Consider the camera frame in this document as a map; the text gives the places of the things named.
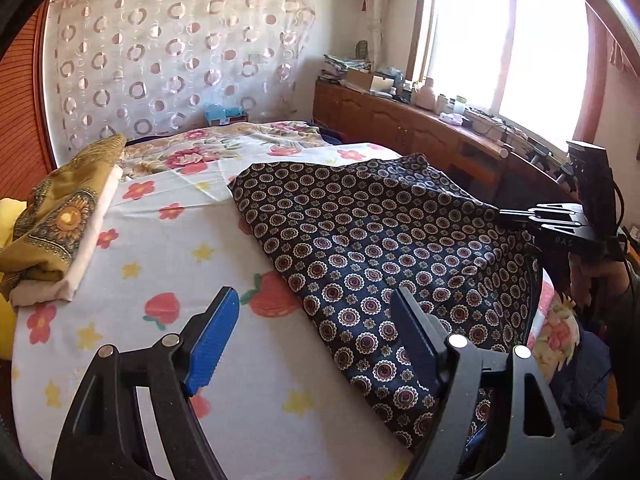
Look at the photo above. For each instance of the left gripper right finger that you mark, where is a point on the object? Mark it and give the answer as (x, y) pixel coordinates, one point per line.
(495, 418)

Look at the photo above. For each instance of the person's right hand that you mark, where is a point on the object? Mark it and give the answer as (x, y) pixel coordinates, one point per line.
(611, 277)

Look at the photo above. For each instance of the sheer circle pattern curtain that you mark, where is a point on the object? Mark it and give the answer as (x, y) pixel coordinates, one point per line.
(153, 67)

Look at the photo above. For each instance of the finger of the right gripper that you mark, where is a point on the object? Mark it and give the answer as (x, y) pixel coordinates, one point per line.
(543, 231)
(544, 212)

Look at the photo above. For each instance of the white flower print sheet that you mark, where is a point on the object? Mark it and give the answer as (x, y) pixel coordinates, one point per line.
(277, 406)

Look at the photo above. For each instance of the wooden slatted wardrobe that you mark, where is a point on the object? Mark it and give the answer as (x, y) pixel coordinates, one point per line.
(26, 155)

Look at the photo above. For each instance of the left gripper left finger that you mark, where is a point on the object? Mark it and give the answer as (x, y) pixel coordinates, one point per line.
(103, 437)

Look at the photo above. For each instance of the blue box at bedhead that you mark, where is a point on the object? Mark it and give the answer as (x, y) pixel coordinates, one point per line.
(217, 115)

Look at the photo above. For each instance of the floral rose blanket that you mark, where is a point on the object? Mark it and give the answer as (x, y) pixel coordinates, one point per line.
(192, 151)

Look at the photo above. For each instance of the cardboard box on cabinet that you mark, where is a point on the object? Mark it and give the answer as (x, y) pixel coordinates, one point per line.
(367, 82)

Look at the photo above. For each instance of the window with red frame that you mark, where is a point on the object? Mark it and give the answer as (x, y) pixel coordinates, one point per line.
(542, 64)

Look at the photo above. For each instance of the white bottle on cabinet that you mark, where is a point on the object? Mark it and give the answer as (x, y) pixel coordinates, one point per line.
(424, 95)

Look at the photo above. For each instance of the wooden sideboard cabinet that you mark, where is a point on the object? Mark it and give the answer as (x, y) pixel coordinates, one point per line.
(483, 167)

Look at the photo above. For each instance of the navy patterned garment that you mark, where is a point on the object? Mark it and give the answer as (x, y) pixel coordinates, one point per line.
(345, 238)

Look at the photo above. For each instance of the mustard patterned folded cloth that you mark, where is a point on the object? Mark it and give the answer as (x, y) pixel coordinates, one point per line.
(47, 234)

